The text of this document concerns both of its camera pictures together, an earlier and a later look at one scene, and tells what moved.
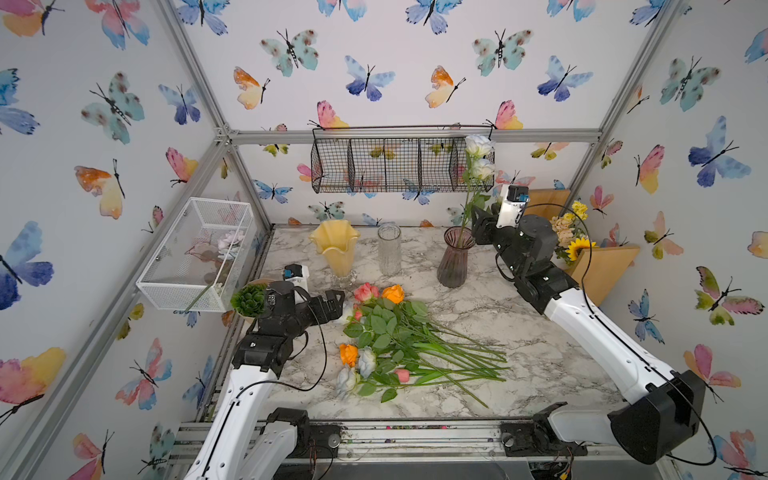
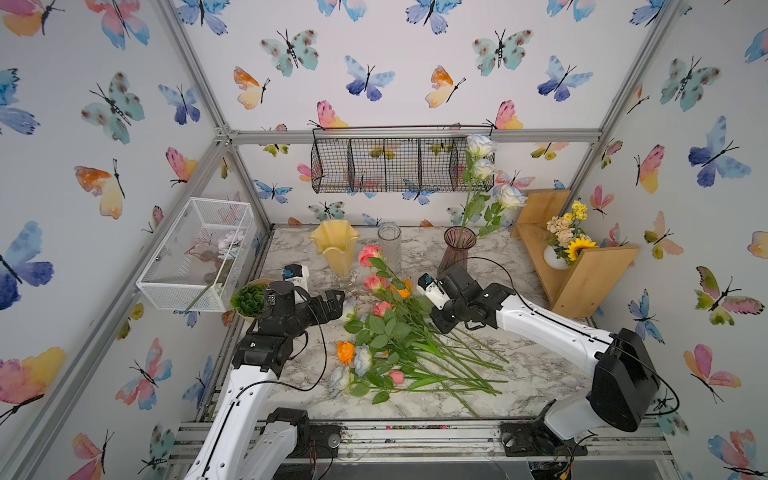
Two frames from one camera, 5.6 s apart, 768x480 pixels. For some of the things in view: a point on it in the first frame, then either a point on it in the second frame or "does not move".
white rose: x=478 y=146 does not move
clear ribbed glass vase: x=389 y=249 does not move
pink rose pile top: x=365 y=292 to x=376 y=282
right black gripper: x=488 y=227 to x=436 y=314
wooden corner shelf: x=593 y=271 does not move
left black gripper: x=334 y=308 does not move
